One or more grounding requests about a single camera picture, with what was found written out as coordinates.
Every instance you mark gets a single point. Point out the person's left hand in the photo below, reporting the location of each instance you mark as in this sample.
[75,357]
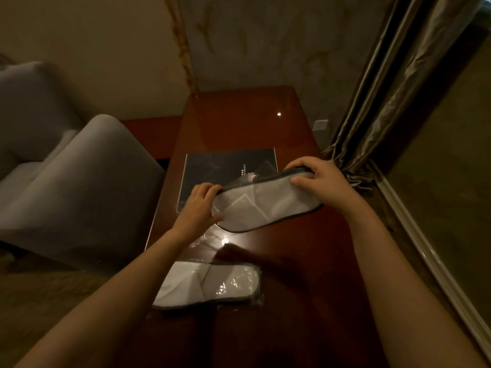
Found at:
[199,218]

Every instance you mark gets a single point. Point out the person's right forearm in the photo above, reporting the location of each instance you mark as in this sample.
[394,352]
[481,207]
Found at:
[402,295]

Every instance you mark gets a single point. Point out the olive satin curtain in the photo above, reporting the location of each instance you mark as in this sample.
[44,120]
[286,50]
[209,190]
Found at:
[391,91]

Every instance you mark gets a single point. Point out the grey upholstered armchair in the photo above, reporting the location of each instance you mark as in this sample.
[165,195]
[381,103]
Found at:
[96,187]

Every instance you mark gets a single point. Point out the person's right hand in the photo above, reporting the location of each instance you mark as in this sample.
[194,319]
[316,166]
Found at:
[333,187]

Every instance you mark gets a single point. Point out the black leather folder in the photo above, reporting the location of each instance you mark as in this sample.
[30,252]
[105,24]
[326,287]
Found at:
[207,168]

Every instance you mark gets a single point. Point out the white wall socket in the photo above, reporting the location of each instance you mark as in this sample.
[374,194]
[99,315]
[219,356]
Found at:
[320,125]

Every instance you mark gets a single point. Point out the person's left forearm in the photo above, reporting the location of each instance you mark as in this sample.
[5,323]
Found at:
[115,302]

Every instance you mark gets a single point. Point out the white slipper with grey trim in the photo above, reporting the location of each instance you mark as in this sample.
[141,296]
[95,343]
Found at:
[268,203]
[180,287]

